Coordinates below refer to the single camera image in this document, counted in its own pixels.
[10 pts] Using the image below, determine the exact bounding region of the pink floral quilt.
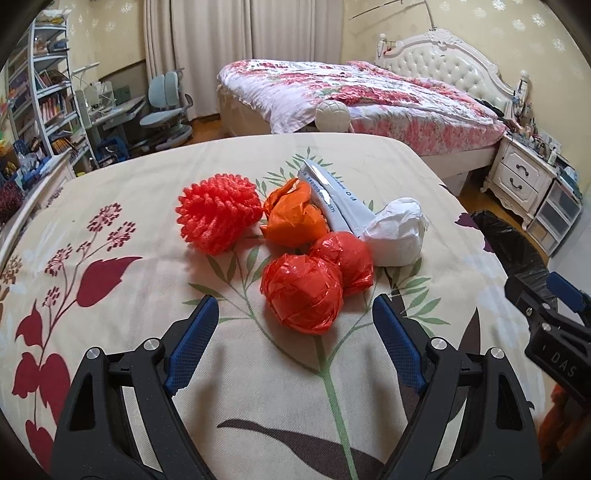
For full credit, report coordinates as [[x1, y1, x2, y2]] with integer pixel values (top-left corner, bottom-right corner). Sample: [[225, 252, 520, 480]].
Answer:
[[218, 59, 509, 156]]

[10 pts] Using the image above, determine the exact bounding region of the white tufted bed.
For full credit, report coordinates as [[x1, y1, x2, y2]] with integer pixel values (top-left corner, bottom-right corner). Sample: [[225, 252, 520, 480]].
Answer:
[[217, 28, 518, 195]]

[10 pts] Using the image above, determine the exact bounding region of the orange plastic bag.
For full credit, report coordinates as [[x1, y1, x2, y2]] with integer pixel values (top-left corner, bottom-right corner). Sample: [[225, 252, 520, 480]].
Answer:
[[259, 178, 330, 249]]

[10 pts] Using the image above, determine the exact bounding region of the beige curtain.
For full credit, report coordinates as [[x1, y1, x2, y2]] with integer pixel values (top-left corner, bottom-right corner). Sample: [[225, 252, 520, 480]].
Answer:
[[250, 0, 345, 65], [145, 0, 253, 117]]

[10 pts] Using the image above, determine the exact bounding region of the red foam fruit net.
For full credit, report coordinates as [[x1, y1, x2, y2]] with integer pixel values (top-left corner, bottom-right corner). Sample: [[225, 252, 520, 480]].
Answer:
[[176, 173, 264, 257]]

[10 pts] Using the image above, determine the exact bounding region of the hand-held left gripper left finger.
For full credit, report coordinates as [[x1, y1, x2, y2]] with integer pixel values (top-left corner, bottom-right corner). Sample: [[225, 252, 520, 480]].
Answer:
[[50, 294, 220, 480]]

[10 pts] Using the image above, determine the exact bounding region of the white round ball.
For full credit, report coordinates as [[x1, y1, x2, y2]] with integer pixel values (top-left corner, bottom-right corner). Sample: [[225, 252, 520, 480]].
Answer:
[[315, 100, 352, 134]]

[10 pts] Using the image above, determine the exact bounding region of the small red plastic bag ball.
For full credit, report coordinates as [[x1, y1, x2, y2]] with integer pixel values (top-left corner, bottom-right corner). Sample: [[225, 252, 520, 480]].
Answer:
[[309, 231, 375, 299]]

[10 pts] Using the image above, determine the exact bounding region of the light blue desk chair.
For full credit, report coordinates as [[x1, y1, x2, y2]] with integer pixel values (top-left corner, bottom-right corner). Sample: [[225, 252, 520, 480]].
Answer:
[[138, 69, 195, 151]]

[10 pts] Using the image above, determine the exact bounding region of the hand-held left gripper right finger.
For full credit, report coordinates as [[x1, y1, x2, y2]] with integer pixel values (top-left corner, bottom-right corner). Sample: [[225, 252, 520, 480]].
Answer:
[[372, 293, 544, 480]]

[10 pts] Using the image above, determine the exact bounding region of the clear plastic drawer unit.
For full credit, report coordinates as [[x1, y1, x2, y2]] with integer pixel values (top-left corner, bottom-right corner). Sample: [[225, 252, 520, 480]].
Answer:
[[526, 178, 584, 257]]

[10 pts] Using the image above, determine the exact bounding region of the dark red tinsel bundle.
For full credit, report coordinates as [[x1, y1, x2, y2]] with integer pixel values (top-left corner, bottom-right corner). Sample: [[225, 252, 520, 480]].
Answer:
[[0, 181, 25, 225]]

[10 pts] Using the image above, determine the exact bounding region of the white toothpaste box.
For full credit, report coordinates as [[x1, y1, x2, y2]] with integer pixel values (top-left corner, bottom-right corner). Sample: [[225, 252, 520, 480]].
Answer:
[[298, 159, 378, 236]]

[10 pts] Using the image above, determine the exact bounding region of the white desk lamp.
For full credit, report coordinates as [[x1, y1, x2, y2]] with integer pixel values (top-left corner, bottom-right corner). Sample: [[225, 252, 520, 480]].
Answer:
[[71, 62, 100, 89]]

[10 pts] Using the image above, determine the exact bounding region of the thin metal rod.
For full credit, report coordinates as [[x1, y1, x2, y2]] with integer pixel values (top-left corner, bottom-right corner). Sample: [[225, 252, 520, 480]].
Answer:
[[348, 0, 437, 31]]

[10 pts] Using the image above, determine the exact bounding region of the white bookshelf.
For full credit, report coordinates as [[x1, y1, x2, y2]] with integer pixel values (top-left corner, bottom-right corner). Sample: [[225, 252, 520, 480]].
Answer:
[[0, 21, 91, 186]]

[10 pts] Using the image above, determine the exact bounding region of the floral leaf print tablecloth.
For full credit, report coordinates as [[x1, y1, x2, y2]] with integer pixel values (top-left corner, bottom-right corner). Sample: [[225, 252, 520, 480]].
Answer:
[[0, 134, 555, 480]]

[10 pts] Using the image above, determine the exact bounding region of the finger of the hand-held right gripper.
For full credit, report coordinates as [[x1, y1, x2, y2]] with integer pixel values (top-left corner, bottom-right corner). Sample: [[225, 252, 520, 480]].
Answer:
[[547, 271, 591, 324], [504, 276, 562, 331]]

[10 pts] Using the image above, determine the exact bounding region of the black bag lined trash bin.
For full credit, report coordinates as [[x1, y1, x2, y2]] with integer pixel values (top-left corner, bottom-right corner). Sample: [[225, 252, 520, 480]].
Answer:
[[470, 210, 550, 288]]

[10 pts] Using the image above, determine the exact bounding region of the clutter of bottles on nightstand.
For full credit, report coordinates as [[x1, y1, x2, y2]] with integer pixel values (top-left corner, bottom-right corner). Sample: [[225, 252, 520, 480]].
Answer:
[[505, 74, 564, 162]]

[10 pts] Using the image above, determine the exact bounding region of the white plastic bag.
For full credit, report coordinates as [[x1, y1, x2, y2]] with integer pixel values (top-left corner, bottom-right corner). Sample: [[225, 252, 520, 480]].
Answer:
[[358, 198, 430, 268]]

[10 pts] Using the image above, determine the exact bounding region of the large red plastic bag ball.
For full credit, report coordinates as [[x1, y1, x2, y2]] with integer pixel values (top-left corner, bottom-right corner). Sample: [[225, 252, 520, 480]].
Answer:
[[261, 253, 345, 336]]

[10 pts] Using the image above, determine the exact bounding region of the grey study desk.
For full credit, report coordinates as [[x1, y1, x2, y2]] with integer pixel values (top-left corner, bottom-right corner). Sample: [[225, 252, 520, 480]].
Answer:
[[74, 95, 149, 169]]

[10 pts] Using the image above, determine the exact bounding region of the white nightstand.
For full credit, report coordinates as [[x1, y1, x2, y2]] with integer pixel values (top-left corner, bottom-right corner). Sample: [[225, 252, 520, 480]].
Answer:
[[479, 134, 557, 232]]

